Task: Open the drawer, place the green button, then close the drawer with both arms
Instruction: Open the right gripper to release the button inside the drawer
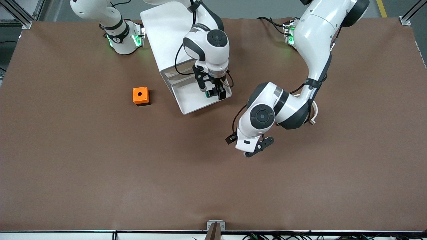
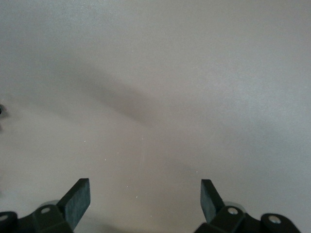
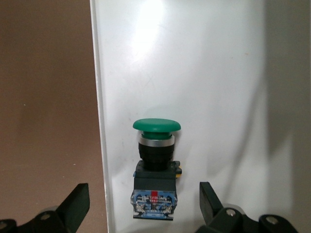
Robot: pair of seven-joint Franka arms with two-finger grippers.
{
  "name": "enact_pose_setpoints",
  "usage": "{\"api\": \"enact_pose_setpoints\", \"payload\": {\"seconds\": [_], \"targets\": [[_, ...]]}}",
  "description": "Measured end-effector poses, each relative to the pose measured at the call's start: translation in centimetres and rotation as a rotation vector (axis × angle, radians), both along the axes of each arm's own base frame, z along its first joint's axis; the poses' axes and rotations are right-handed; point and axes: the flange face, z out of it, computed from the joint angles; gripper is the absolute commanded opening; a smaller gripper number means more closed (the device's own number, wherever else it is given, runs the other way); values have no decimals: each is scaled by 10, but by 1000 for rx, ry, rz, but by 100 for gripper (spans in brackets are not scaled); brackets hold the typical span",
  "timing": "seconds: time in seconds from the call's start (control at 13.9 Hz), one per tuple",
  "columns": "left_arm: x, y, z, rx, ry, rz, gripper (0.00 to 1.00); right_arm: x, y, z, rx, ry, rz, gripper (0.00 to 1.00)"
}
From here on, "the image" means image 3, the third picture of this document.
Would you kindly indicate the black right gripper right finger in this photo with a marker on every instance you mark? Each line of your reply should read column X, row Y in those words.
column 211, row 206

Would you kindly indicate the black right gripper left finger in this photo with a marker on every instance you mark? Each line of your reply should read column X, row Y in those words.
column 73, row 206

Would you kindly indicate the green mushroom push button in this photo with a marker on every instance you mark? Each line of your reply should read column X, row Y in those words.
column 155, row 174

